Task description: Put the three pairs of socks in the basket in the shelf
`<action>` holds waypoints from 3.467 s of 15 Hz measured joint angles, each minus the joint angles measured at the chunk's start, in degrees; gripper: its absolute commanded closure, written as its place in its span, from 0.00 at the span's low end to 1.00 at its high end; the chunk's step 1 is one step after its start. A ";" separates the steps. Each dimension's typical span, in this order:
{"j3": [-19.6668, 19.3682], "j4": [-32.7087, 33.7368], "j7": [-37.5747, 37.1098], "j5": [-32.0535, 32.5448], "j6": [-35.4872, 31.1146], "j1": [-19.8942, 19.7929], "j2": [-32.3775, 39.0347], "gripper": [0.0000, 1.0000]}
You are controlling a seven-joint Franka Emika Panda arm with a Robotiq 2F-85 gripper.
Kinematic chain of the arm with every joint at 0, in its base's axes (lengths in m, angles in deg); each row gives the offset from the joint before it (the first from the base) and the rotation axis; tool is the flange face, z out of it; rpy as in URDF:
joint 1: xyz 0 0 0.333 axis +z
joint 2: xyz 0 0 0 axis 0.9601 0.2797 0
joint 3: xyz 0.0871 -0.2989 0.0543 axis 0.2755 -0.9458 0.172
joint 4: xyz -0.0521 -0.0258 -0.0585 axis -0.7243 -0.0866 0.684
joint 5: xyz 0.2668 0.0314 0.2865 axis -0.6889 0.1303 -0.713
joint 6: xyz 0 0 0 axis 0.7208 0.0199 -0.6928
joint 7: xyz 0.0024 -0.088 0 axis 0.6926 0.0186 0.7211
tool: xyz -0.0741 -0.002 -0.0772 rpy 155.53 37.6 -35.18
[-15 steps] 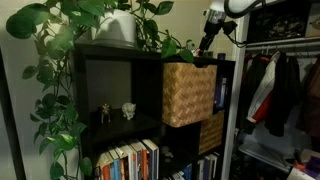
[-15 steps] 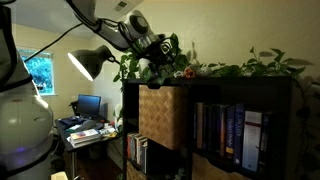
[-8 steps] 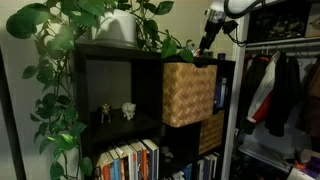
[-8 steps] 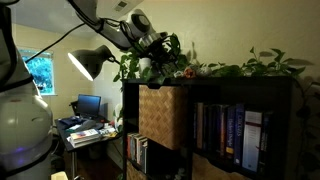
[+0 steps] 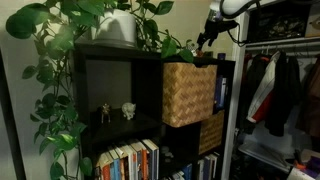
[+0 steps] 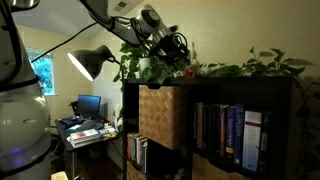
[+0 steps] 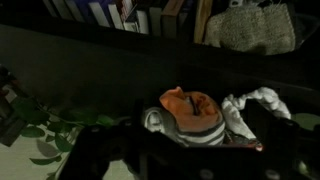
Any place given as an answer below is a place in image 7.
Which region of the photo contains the dark cube shelf unit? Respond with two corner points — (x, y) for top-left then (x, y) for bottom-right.
(0, 0), (320, 134)

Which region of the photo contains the white sock pair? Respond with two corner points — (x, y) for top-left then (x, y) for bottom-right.
(221, 87), (293, 141)

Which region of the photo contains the green pothos plant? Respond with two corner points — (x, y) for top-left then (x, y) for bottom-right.
(11, 95), (320, 180)

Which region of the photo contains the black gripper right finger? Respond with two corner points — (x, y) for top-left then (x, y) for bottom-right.
(244, 99), (303, 180)

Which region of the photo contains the orange grey striped sock pair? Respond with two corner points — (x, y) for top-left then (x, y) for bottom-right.
(142, 85), (227, 148)

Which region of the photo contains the black book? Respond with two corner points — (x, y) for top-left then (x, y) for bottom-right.
(49, 0), (85, 22)

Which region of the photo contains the grey-green knit sock pair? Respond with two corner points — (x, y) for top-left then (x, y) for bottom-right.
(203, 3), (297, 56)

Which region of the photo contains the tan brown book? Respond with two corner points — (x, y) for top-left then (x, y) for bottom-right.
(161, 0), (185, 39)

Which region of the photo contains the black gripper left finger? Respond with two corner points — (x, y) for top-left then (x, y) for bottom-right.
(88, 99), (147, 161)

